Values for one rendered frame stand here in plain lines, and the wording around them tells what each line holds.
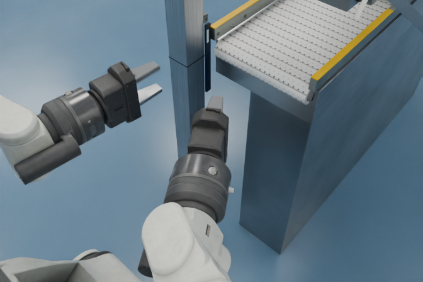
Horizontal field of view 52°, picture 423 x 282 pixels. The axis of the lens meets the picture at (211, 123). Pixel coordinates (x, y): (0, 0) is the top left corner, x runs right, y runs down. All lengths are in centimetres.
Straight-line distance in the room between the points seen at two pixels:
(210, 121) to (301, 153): 63
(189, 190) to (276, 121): 68
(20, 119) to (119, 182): 125
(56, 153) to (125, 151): 134
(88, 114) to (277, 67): 44
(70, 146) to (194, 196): 23
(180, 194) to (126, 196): 129
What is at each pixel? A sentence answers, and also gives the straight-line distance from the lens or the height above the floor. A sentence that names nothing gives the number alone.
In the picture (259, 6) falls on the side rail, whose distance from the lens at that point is 113.
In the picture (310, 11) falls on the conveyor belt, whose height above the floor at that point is 92.
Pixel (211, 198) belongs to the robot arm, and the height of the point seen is 103.
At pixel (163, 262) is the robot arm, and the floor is 106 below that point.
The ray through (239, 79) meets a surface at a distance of 107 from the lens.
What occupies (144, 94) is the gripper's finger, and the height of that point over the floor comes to 98.
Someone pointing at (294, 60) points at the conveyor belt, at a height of 92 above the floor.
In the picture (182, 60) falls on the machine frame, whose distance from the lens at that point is 102.
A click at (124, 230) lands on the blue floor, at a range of 179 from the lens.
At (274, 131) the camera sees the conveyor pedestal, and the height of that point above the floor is 61.
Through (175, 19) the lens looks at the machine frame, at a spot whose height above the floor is 100.
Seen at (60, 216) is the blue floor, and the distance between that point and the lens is 189.
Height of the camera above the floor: 152
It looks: 46 degrees down
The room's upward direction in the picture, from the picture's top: straight up
